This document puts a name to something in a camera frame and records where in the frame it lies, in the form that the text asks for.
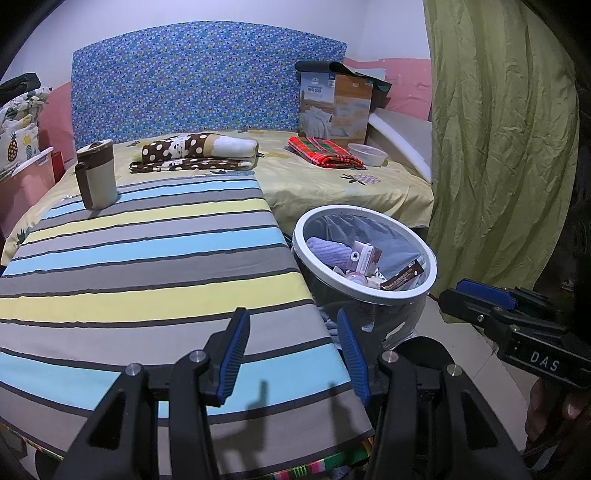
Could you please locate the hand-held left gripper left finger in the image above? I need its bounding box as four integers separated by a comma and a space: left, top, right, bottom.
65, 307, 252, 480

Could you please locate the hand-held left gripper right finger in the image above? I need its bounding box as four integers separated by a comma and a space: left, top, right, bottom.
336, 308, 532, 480

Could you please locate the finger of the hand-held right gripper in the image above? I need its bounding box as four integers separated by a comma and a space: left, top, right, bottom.
455, 278, 555, 320
438, 288, 514, 344

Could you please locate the brown snack wrapper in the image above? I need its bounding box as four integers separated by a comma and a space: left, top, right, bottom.
379, 258, 426, 292

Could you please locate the pink clear wrapper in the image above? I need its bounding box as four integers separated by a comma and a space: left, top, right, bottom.
335, 265, 370, 287

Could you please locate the small drink carton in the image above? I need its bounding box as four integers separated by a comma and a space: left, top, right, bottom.
351, 242, 383, 275

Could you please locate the purple foam net sleeve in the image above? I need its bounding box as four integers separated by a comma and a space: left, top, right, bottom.
305, 236, 355, 269

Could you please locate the white rimmed trash bin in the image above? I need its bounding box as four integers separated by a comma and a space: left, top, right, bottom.
292, 205, 438, 352

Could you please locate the person's right hand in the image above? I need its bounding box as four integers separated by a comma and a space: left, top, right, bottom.
524, 378, 591, 444

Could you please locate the grey plastic bin liner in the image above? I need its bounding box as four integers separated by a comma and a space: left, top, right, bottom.
305, 213, 428, 296

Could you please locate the striped table cover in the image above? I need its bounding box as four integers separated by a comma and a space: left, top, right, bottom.
0, 171, 376, 467

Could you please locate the colourful striped cloth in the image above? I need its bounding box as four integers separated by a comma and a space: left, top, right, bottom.
18, 434, 370, 480

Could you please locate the green curtain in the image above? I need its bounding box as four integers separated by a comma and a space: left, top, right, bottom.
422, 0, 580, 296

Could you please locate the white padded board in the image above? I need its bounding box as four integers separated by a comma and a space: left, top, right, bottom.
367, 111, 435, 185

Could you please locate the white plastic bowl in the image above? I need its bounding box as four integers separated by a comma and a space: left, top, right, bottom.
347, 143, 387, 168

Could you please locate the red plaid cloth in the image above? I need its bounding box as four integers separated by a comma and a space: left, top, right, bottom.
287, 135, 365, 169

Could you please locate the brown polka dot blanket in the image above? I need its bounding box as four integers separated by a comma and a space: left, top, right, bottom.
129, 131, 260, 174

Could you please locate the brown lidded mug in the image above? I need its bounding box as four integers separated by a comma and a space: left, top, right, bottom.
75, 138, 118, 210

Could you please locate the quilt packaging box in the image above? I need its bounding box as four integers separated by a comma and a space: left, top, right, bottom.
298, 71, 375, 146

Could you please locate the pink storage box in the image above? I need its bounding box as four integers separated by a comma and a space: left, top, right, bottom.
0, 148, 56, 241

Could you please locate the blue floral headboard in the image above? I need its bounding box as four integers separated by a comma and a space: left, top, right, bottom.
71, 32, 348, 146

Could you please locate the pineapple print bedding stack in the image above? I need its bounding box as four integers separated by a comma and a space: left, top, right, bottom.
0, 88, 51, 181

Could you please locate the black clothing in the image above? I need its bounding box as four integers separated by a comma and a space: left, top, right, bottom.
0, 74, 42, 95

